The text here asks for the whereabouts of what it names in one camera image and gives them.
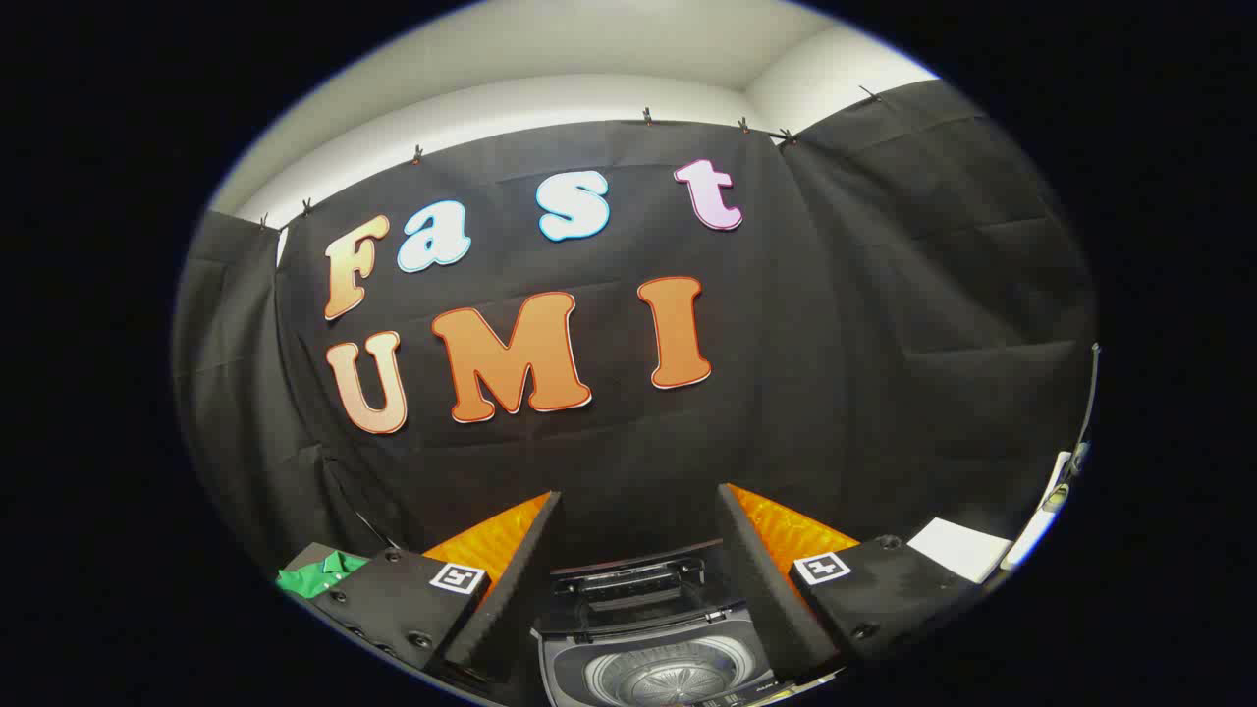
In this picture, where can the grey washing machine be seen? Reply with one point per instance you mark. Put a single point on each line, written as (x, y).
(648, 673)

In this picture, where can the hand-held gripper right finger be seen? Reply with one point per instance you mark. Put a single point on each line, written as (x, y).
(761, 579)

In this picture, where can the white flat board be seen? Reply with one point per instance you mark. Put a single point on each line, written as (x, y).
(960, 550)

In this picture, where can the black backdrop cloth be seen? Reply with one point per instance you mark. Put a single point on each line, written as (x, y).
(786, 393)

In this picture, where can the green polo shirt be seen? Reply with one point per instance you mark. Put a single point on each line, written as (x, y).
(319, 579)

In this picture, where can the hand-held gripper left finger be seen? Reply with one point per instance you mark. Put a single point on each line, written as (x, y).
(516, 574)

